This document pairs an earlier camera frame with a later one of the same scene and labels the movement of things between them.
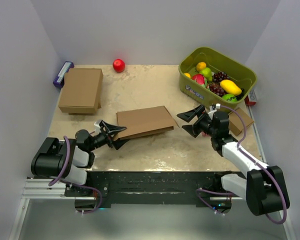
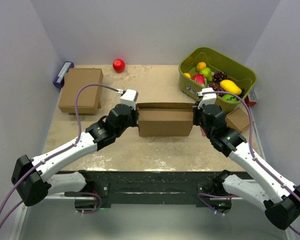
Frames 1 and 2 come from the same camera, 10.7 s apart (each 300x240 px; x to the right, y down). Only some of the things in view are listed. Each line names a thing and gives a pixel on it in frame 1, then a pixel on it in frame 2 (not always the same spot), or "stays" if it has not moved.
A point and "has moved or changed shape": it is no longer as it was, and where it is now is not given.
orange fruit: (200, 65) stays
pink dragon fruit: (200, 78) stays
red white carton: (251, 98) stays
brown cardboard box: (144, 121) has moved or changed shape
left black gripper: (117, 144) -> (135, 113)
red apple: (119, 65) stays
